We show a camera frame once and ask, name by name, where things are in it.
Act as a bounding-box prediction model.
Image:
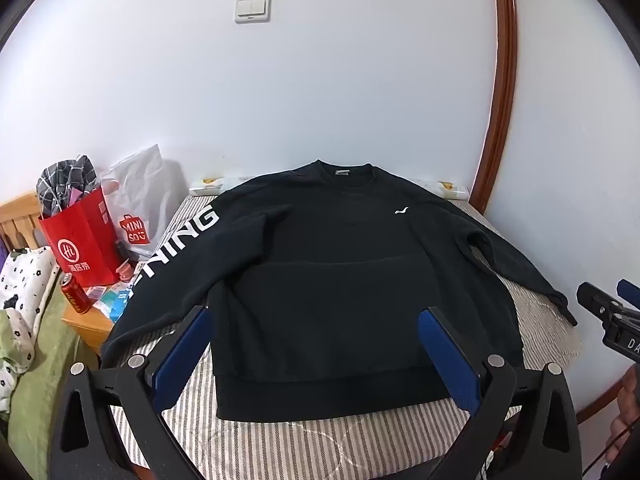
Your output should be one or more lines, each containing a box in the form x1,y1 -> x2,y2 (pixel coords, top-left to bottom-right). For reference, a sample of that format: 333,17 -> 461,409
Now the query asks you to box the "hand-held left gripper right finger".
417,305 -> 583,480

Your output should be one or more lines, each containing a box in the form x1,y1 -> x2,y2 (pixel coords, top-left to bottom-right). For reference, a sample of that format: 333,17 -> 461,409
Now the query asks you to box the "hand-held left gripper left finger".
47,305 -> 211,480

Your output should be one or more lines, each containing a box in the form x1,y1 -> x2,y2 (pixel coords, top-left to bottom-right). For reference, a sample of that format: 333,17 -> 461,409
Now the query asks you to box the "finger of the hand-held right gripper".
576,281 -> 623,320
616,279 -> 640,312

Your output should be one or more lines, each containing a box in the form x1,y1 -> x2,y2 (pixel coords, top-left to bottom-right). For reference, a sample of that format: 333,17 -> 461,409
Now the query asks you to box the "black sweatshirt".
100,160 -> 578,422

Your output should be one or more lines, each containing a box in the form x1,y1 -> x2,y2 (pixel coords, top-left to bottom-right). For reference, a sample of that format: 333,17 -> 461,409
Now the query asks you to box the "person's right hand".
604,364 -> 640,467

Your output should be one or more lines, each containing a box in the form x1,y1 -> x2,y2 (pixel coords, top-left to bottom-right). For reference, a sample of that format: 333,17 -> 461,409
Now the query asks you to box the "blue tissue pack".
92,280 -> 135,324

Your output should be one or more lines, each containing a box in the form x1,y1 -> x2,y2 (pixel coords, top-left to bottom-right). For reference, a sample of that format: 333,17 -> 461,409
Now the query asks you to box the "wooden nightstand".
61,280 -> 132,356

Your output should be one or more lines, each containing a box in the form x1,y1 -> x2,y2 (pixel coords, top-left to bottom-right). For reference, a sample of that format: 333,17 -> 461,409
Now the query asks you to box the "red drink can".
60,272 -> 92,315

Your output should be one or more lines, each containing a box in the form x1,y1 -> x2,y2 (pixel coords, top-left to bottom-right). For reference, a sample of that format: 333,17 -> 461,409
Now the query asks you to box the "green blanket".
0,285 -> 103,480

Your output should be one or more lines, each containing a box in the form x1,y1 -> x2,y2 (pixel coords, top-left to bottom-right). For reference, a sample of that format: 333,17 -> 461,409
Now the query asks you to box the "striped bed blanket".
102,192 -> 583,480

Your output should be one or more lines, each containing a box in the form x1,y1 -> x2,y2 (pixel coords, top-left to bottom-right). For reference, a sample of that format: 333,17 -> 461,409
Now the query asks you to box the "red paper bag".
37,185 -> 123,288

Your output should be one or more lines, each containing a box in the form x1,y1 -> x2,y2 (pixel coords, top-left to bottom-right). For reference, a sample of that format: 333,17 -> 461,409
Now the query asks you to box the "white plastic shopping bag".
100,144 -> 173,261

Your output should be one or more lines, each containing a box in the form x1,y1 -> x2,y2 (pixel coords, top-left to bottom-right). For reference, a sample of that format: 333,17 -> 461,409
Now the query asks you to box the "white floral cloth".
0,246 -> 62,413

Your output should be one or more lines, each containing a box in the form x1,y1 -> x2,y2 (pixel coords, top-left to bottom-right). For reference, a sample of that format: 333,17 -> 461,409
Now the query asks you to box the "white printed foam mat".
189,175 -> 471,202

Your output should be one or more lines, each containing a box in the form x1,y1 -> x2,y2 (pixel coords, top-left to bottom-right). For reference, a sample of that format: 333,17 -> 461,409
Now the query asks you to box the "grey plaid cloth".
36,155 -> 99,220

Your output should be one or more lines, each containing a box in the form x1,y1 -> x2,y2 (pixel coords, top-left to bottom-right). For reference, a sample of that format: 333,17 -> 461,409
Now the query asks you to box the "wooden chair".
0,192 -> 43,257

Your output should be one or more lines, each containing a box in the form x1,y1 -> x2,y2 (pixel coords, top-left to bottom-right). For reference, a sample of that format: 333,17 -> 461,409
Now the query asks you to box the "thin gripper cable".
582,427 -> 640,476

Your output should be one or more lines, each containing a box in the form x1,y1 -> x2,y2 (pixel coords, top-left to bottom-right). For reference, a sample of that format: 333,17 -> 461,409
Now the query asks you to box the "brown wooden door frame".
470,0 -> 632,423

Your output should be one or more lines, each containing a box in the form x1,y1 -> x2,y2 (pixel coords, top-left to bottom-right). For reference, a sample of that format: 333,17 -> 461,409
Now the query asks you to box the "white light switch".
234,0 -> 272,24

